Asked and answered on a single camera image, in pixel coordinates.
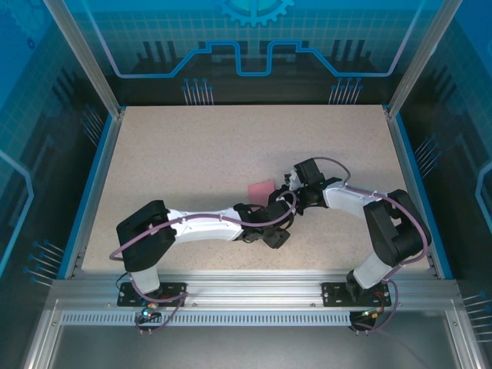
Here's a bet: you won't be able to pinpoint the pink cloth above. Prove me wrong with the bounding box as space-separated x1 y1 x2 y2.
248 178 277 207

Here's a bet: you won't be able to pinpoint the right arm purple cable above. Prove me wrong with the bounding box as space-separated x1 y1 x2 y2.
311 155 434 337

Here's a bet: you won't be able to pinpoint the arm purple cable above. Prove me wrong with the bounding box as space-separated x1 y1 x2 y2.
311 155 434 337
109 190 299 336

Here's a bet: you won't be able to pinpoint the aluminium mounting rail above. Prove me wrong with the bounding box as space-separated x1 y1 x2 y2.
49 268 460 301

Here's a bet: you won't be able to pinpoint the aluminium lower frame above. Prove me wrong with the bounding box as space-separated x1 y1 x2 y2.
22 298 489 369

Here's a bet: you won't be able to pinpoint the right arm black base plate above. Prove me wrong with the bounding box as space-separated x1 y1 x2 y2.
321 281 390 308

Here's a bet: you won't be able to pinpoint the slotted grey cable duct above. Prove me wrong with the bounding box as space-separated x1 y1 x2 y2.
59 311 357 327

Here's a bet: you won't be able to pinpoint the aluminium side rail blue edge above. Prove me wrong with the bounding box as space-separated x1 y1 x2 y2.
63 109 126 280
384 109 454 280

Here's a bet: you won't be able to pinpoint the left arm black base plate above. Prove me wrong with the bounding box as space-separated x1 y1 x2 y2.
117 281 188 308

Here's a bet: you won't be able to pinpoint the cable connector orange wires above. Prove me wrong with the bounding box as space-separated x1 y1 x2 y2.
359 306 386 322

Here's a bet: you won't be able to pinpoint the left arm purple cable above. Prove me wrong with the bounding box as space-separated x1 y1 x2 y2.
109 190 299 336

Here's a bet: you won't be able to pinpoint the cable connector green light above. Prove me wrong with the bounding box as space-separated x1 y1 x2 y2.
140 302 161 322

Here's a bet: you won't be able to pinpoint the thin black base wire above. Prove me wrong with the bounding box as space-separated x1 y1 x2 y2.
114 271 134 298

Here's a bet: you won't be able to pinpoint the aluminium corner post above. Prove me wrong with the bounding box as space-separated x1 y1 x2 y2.
385 0 462 120
42 0 126 118

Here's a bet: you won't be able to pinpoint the blue printed enclosure panel gear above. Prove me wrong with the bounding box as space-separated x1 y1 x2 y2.
75 0 424 107

